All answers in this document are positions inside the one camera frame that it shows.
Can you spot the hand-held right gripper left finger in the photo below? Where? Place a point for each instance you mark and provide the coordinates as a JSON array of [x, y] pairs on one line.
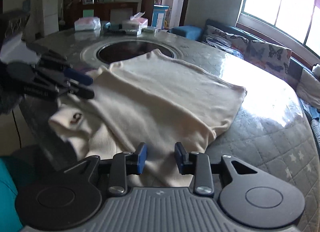
[[142, 159]]

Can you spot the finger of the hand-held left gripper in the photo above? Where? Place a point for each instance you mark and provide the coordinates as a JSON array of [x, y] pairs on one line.
[[83, 92], [77, 77]]

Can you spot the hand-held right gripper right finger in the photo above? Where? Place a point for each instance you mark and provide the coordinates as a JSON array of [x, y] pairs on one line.
[[179, 159]]

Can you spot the cream long-sleeve shirt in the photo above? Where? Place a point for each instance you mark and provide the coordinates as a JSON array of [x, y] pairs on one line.
[[162, 102]]

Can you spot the round black induction cooktop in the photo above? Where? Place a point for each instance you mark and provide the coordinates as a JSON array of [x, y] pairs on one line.
[[120, 52]]

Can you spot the pink white soft tissue pack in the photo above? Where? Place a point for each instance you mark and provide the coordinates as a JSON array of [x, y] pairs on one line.
[[87, 23]]

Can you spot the white refrigerator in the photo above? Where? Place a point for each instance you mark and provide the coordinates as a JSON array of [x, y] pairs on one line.
[[50, 12]]

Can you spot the white tissue box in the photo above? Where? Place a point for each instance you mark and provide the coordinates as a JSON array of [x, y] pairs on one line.
[[133, 23]]

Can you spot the green clear plastic box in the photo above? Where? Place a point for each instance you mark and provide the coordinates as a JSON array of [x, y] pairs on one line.
[[150, 29]]

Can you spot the blue white bin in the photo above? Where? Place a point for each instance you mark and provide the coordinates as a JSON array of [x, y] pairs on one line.
[[160, 17]]

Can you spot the blue cushion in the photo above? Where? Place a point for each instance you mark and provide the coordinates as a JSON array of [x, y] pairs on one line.
[[186, 32]]

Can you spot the wide butterfly print pillow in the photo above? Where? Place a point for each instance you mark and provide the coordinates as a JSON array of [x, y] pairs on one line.
[[222, 41]]

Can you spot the teal cloth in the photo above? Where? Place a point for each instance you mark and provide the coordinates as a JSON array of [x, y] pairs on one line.
[[7, 197]]

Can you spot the dark teal sofa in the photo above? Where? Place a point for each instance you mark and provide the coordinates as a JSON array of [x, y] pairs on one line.
[[313, 132]]

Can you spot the square butterfly print pillow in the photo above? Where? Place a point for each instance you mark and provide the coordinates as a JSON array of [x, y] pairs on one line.
[[271, 54]]

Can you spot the plain grey pillow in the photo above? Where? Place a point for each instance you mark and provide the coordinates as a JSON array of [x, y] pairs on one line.
[[310, 87]]

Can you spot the panda plush toy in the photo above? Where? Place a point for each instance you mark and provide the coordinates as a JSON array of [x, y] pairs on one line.
[[316, 69]]

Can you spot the window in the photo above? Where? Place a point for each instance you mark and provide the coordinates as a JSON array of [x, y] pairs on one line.
[[282, 5]]

